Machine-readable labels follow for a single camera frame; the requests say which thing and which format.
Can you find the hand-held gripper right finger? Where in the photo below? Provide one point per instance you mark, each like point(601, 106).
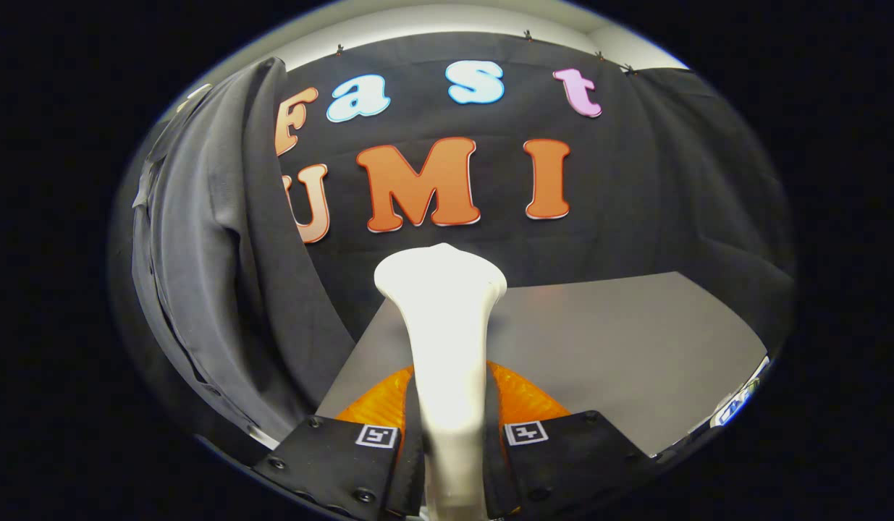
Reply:
point(577, 456)

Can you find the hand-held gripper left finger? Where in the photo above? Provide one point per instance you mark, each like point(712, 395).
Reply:
point(331, 456)

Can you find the white garment steamer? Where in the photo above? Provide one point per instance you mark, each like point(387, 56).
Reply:
point(446, 340)

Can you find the grey button-up shirt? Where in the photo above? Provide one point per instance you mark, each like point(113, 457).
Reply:
point(200, 275)

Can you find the grey cabinet with drawers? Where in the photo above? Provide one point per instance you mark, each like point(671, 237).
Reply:
point(620, 347)

